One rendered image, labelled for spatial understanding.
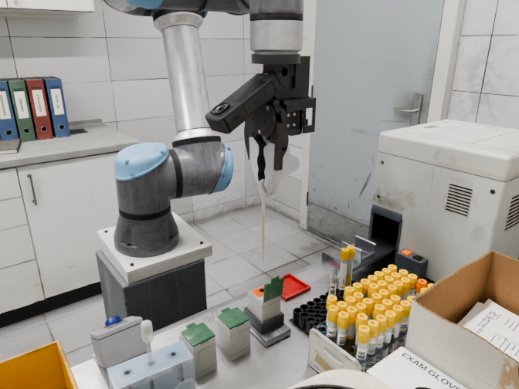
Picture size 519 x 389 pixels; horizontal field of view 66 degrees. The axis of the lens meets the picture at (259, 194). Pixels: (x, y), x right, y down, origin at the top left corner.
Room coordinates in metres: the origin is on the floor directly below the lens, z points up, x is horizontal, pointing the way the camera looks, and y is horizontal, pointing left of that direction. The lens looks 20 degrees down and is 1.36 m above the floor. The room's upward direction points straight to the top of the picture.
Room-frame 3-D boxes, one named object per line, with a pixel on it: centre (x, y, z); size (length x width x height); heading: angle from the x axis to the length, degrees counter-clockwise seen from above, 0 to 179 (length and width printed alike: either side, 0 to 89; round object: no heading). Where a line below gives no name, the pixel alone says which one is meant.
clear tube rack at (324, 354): (0.53, -0.19, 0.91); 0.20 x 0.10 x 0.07; 127
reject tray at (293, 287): (0.72, -0.06, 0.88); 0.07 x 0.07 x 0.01; 37
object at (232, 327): (0.54, 0.04, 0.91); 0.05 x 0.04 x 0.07; 37
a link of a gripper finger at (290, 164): (0.60, -0.04, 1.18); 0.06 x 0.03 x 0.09; 126
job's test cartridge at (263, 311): (0.60, -0.01, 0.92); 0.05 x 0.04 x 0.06; 35
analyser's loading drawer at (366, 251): (0.81, -0.24, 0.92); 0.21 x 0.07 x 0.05; 127
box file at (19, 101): (2.19, 1.29, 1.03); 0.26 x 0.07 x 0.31; 37
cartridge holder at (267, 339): (0.60, -0.01, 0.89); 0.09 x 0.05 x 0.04; 35
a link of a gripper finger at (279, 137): (0.59, -0.02, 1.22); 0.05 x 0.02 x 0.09; 36
